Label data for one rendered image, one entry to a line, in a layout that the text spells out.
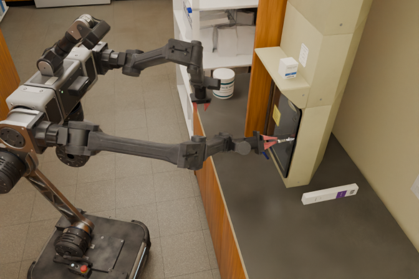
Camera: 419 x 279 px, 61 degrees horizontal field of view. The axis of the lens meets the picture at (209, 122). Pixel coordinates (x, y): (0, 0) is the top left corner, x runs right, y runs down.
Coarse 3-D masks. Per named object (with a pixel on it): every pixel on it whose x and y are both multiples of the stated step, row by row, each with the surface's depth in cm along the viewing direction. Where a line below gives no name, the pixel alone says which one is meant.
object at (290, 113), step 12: (276, 96) 161; (288, 108) 149; (300, 108) 139; (288, 120) 150; (300, 120) 140; (276, 132) 166; (288, 132) 152; (276, 144) 168; (288, 144) 154; (276, 156) 170; (288, 156) 155; (288, 168) 158
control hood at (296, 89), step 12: (264, 48) 151; (276, 48) 152; (264, 60) 143; (276, 60) 143; (276, 72) 136; (276, 84) 131; (288, 84) 130; (300, 84) 130; (288, 96) 130; (300, 96) 131
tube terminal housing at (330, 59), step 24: (288, 24) 142; (360, 24) 125; (288, 48) 145; (312, 48) 124; (336, 48) 121; (312, 72) 127; (336, 72) 127; (312, 96) 132; (336, 96) 139; (312, 120) 141; (312, 144) 150; (312, 168) 160
